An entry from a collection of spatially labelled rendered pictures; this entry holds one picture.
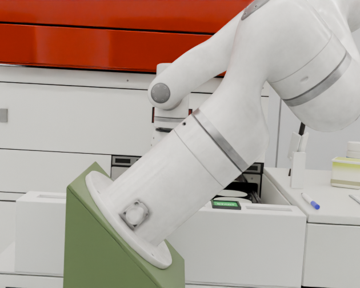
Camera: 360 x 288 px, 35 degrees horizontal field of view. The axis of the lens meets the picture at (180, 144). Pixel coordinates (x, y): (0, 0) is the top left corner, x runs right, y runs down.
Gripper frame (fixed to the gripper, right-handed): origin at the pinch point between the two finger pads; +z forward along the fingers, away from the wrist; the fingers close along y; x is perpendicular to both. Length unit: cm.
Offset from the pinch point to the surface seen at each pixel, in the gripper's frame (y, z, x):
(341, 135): -72, -3, 184
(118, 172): -29.1, 0.3, 5.2
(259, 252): 39.5, 4.2, -9.4
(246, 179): -4.2, 0.0, 33.8
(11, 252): -3.1, 10.7, -39.6
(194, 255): 31.3, 5.5, -18.8
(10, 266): 5.3, 10.7, -43.5
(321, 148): -79, 5, 176
